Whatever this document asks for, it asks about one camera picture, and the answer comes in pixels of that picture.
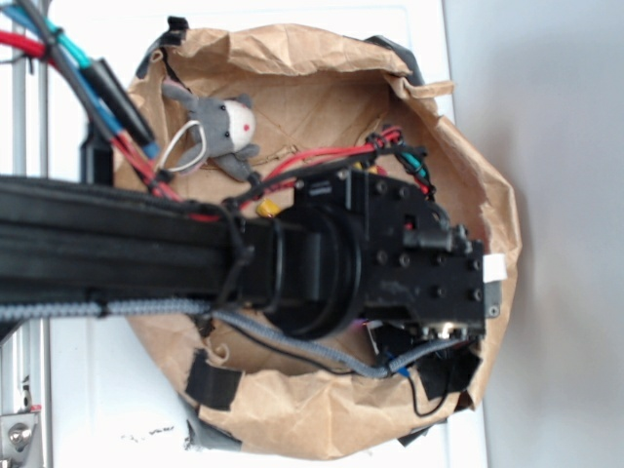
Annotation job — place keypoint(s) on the aluminium frame rail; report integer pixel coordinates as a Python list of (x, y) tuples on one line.
[(25, 351)]

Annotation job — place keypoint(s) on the grey plush mouse toy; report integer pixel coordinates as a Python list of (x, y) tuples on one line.
[(222, 131)]

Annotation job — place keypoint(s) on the metal corner bracket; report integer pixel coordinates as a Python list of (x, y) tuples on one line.
[(17, 435)]

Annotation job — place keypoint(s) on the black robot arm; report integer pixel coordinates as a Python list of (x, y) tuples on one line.
[(72, 249)]

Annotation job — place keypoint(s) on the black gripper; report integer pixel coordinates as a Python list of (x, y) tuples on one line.
[(383, 251)]

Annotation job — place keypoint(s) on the brown paper bag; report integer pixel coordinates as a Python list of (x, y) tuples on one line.
[(313, 88)]

